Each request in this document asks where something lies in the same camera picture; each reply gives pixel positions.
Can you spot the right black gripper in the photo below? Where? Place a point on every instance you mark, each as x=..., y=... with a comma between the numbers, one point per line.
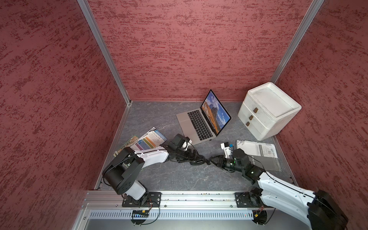
x=220, y=162

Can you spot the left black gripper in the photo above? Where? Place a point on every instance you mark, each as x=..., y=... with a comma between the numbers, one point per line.
x=188, y=158

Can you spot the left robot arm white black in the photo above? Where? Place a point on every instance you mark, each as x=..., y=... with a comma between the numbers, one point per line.
x=122, y=172

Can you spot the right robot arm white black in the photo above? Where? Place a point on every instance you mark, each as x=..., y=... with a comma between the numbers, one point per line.
x=318, y=210

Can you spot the silver open laptop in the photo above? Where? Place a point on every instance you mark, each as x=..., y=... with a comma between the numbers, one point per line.
x=206, y=122

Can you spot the colourful booklet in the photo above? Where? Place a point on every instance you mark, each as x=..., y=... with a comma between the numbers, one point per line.
x=150, y=140

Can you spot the white paper manual in sleeve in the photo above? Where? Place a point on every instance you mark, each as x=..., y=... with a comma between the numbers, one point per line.
x=261, y=154

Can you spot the green colourful booklet underneath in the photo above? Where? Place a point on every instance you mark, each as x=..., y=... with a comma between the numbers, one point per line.
x=127, y=144

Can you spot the white three-drawer storage box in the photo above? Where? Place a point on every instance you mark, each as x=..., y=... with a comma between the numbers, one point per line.
x=266, y=110

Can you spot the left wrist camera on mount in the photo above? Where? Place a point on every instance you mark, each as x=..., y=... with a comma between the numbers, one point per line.
x=186, y=143

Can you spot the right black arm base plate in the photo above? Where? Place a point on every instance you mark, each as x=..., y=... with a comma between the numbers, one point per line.
x=244, y=200

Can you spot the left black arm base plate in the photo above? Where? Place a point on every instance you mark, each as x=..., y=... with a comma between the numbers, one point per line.
x=155, y=199

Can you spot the aluminium front rail frame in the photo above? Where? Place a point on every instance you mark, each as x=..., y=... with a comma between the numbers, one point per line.
x=179, y=210

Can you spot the right aluminium corner post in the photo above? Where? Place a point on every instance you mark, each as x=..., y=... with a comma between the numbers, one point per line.
x=298, y=36

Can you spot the aluminium corner post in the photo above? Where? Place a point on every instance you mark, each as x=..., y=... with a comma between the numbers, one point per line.
x=88, y=14
x=298, y=36

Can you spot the left aluminium corner post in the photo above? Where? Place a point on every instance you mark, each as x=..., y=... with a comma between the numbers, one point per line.
x=88, y=14

